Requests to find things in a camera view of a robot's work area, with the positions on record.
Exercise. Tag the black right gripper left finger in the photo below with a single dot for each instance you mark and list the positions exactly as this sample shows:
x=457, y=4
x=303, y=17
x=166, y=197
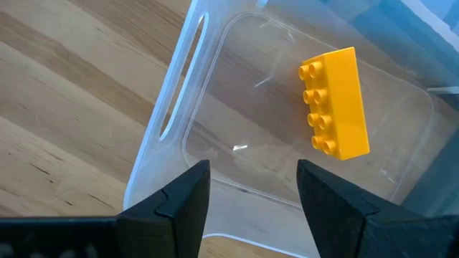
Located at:
x=172, y=229

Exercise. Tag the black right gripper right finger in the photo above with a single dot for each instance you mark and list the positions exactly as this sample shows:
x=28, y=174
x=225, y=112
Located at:
x=344, y=229

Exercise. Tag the yellow toy brick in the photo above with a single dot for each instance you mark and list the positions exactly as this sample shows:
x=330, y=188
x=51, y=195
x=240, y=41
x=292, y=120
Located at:
x=344, y=107

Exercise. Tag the clear plastic bin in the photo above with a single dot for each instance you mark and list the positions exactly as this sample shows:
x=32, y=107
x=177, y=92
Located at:
x=251, y=107

